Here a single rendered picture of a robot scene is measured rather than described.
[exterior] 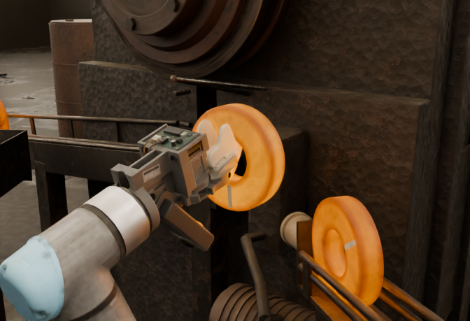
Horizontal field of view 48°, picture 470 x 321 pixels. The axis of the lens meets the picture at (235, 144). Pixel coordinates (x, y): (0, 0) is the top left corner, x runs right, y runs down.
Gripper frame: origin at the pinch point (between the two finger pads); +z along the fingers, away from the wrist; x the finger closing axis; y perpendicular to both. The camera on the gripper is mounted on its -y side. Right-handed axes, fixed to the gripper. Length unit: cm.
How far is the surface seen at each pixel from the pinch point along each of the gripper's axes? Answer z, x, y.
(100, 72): 30, 70, -10
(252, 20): 24.7, 12.8, 9.4
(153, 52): 21.2, 37.1, 2.4
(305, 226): 3.4, -8.2, -14.4
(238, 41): 23.7, 15.9, 5.6
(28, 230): 34, 168, -102
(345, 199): 2.9, -15.4, -6.9
